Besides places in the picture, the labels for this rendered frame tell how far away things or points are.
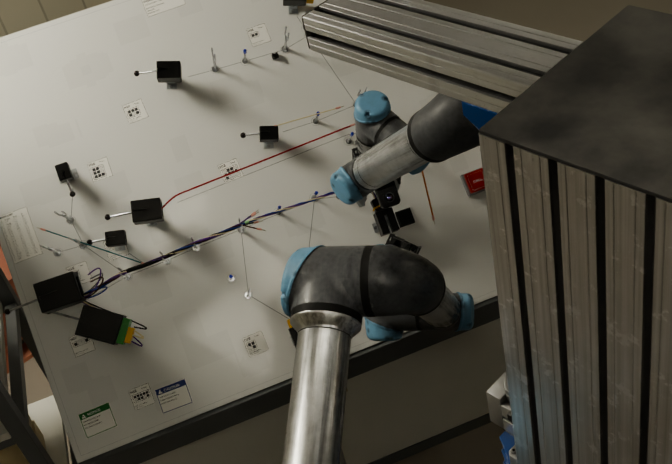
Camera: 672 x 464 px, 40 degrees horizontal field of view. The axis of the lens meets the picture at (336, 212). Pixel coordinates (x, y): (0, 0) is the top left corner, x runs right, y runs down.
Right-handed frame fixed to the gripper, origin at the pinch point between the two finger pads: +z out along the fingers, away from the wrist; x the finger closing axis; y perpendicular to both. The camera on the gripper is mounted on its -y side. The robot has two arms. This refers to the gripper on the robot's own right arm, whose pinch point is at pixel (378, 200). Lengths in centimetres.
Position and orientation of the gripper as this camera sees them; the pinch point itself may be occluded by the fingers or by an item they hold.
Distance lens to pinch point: 218.9
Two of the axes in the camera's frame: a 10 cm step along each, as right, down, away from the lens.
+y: -3.5, -7.9, 5.1
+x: -9.4, 3.2, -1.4
